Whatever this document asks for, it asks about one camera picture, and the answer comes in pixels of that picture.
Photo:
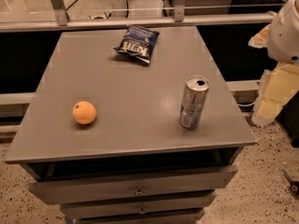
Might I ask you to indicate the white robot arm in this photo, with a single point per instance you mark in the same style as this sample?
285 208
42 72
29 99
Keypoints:
283 36

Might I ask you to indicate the silver redbull can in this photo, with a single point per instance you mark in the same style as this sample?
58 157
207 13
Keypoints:
193 101

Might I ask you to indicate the grey drawer cabinet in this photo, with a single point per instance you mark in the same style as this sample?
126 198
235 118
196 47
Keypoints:
135 164

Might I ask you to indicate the blue kettle chips bag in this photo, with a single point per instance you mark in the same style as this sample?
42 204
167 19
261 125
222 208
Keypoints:
138 42

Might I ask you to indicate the orange fruit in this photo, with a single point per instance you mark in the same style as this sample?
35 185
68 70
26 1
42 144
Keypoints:
84 112

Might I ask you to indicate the yellow foam padding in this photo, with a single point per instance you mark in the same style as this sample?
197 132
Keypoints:
277 87

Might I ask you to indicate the black caster wheel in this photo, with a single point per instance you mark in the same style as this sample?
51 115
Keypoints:
294 185

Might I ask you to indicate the metal railing frame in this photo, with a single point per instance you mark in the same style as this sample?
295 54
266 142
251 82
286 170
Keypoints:
63 15

